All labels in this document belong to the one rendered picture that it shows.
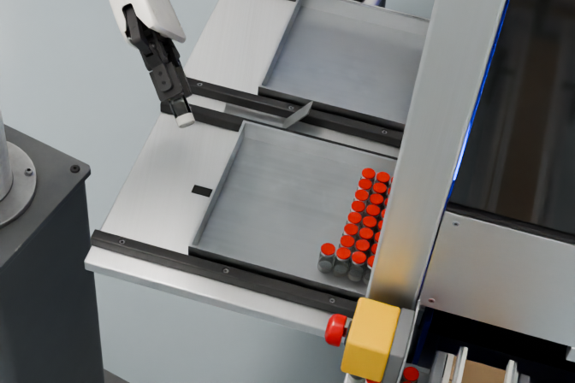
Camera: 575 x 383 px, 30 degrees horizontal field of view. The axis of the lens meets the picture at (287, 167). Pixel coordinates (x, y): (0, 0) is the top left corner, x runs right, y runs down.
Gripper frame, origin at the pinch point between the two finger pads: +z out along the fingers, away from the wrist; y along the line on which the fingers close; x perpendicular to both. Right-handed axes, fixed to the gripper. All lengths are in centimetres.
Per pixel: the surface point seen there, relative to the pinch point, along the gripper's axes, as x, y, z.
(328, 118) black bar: -8.1, 44.5, 3.2
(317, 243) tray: -1.8, 31.3, 22.1
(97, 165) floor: 69, 133, -29
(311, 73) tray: -7, 52, -7
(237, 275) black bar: 8.2, 21.5, 22.7
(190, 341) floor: 54, 111, 23
